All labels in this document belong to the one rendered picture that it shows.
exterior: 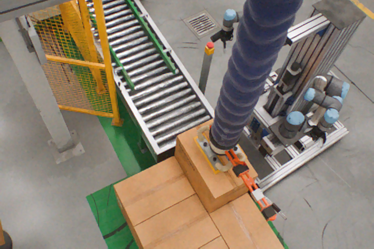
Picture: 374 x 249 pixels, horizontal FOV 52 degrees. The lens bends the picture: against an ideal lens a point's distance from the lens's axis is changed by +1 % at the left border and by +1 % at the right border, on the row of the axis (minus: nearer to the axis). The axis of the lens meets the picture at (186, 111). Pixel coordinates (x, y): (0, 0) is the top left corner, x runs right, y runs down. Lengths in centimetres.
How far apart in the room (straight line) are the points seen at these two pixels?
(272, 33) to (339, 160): 294
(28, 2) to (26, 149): 329
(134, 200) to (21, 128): 167
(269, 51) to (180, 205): 186
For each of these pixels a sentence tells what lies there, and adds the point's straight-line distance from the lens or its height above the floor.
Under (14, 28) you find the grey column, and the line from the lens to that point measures 269.
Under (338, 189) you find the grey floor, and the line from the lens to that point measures 436.
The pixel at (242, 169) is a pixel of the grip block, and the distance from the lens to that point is 277.
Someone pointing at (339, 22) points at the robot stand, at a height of 203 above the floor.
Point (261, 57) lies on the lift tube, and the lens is 184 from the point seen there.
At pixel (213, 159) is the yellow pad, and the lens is 287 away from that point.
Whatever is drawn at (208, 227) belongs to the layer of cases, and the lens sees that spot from 329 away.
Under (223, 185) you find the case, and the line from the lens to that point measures 298.
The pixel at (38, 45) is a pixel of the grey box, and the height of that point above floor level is 167.
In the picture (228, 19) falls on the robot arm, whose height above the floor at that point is 181.
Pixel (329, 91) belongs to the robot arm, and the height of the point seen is 160.
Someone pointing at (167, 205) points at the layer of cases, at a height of 54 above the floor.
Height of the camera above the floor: 371
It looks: 59 degrees down
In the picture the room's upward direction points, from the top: 8 degrees clockwise
